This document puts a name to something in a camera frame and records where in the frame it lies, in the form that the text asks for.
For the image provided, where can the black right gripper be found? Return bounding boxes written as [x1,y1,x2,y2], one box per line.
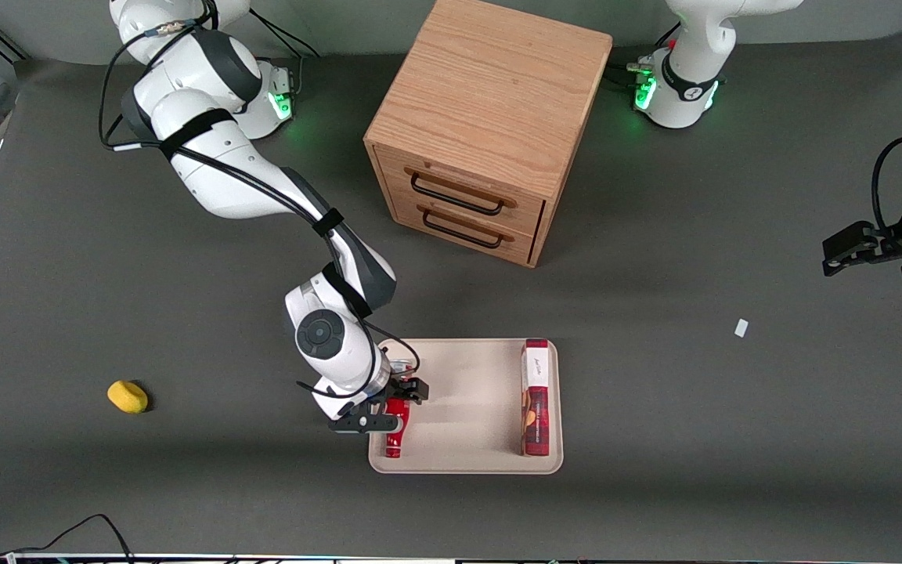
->
[371,374,431,418]

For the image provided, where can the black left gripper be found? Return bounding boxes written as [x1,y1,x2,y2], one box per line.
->
[823,205,902,277]

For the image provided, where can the red ketchup bottle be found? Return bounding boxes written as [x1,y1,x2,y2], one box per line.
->
[384,360,413,460]

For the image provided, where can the beige plastic tray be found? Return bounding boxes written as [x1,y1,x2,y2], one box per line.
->
[367,338,565,475]

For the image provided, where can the red white cookie box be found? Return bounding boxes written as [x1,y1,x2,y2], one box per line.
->
[520,338,552,458]

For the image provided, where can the yellow lemon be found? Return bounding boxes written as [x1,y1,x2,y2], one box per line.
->
[106,380,150,415]

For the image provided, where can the wooden drawer cabinet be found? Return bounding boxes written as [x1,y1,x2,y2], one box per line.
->
[363,0,615,269]

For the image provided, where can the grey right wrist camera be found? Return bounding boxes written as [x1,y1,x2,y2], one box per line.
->
[329,412,405,436]

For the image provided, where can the wooden drawer, short handle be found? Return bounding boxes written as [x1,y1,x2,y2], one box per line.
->
[388,192,539,264]

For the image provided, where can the short black drawer handle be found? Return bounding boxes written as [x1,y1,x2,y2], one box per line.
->
[421,208,504,251]

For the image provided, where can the long black drawer handle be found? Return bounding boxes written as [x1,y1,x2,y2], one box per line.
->
[410,172,506,217]

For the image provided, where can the wooden drawer, long handle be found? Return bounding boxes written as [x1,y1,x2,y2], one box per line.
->
[374,145,547,236]

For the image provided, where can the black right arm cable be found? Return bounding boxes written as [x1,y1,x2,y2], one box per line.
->
[99,0,422,400]

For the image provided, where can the black left base cables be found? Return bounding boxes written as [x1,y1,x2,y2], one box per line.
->
[606,22,682,89]

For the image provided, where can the black base cables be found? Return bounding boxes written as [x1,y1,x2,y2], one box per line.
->
[247,8,325,87]
[606,22,682,89]

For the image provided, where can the black cable on floor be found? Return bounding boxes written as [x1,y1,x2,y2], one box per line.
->
[0,513,135,564]

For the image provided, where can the black right base cables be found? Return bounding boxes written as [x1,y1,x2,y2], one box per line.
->
[247,8,325,87]

